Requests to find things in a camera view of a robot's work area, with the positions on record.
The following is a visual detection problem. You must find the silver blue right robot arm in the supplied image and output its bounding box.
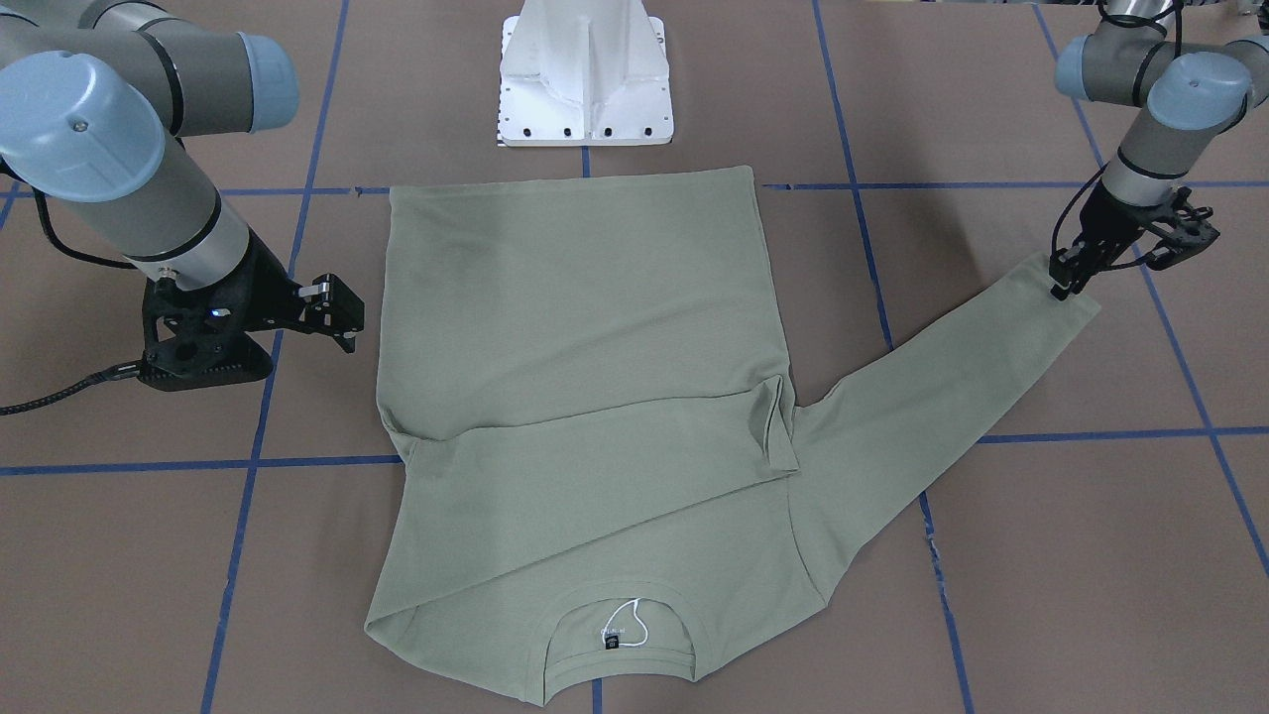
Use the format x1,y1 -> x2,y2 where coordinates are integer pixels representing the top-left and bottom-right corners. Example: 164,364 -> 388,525
1,1 -> 365,401

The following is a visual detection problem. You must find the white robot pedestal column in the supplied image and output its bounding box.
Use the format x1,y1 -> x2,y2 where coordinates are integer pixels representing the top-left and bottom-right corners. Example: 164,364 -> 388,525
496,1 -> 675,148

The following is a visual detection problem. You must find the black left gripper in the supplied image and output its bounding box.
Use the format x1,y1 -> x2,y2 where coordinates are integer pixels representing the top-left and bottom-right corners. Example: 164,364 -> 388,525
1048,180 -> 1220,301

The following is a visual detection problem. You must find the olive green long-sleeve shirt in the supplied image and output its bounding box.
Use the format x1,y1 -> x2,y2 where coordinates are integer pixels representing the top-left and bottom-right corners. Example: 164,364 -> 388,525
364,166 -> 1098,706

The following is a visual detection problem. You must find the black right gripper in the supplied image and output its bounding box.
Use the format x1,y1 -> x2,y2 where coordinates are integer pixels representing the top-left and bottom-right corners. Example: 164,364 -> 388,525
140,230 -> 365,392

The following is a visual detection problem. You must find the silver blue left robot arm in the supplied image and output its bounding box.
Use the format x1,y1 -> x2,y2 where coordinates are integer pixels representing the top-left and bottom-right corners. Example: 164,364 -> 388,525
1049,1 -> 1268,299

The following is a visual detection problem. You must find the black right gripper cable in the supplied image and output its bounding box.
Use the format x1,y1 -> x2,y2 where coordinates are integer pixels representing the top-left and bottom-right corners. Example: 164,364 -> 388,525
0,188 -> 150,417

